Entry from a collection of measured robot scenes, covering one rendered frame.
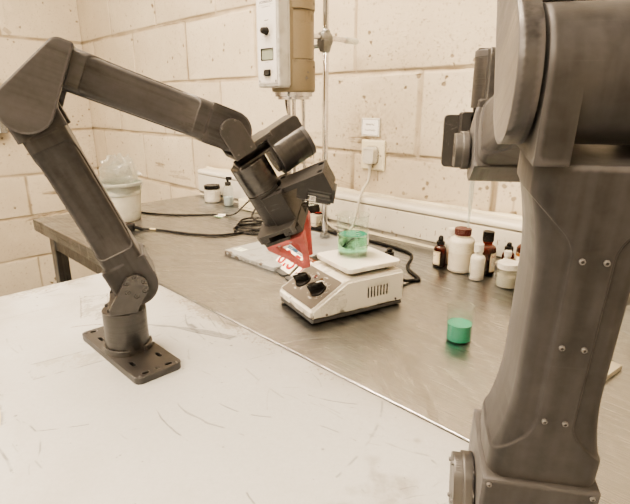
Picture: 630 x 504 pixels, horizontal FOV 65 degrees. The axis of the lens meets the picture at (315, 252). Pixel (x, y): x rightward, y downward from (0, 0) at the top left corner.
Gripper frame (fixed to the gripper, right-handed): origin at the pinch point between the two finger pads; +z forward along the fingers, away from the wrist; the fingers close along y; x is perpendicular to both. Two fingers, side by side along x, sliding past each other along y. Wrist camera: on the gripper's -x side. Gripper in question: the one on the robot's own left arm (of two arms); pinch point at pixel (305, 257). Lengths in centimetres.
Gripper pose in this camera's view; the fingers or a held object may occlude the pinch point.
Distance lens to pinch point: 83.8
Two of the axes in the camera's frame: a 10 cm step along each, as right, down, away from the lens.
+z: 4.5, 7.5, 4.9
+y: 1.2, -5.9, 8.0
